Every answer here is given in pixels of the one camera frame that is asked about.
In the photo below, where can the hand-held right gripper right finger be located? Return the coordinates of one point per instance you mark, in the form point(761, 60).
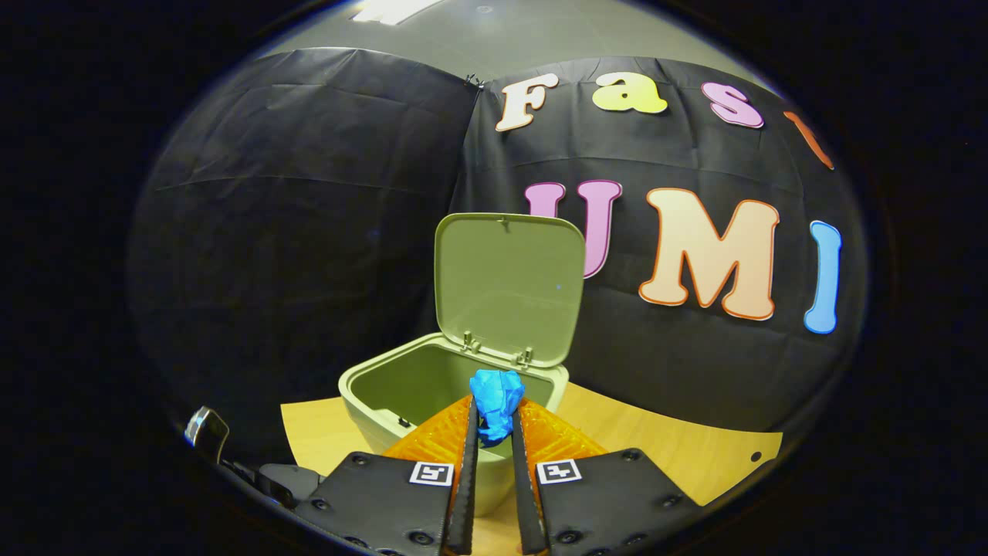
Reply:
point(526, 502)

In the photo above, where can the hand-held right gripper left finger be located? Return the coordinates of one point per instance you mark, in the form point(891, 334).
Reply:
point(465, 494)

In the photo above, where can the blue paper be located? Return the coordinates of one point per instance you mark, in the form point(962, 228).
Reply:
point(496, 401)

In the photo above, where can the green desktop garbage bin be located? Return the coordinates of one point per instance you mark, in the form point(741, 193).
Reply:
point(509, 286)

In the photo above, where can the wooden desktop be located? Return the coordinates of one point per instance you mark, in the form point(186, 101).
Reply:
point(656, 448)

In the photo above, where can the black backdrop cloth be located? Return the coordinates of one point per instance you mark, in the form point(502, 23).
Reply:
point(293, 270)

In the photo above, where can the ceiling light panel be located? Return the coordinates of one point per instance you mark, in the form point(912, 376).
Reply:
point(394, 9)

